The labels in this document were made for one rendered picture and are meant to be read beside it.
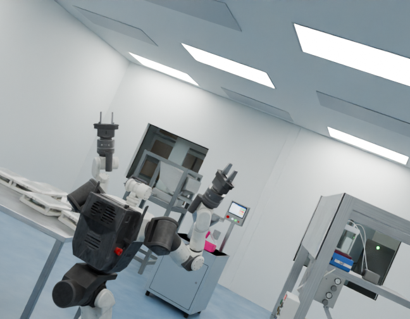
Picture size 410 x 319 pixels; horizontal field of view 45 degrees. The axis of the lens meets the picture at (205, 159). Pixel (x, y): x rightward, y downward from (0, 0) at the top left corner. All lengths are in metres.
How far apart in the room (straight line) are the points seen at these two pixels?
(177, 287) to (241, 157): 3.35
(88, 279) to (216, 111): 6.72
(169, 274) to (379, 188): 3.80
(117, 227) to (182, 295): 3.61
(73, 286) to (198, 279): 3.50
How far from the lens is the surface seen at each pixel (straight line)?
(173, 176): 6.63
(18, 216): 3.15
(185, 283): 5.65
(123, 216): 2.11
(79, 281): 2.25
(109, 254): 2.16
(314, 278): 2.44
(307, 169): 8.18
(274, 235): 8.16
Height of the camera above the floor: 1.49
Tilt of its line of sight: 2 degrees up
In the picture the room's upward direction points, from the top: 24 degrees clockwise
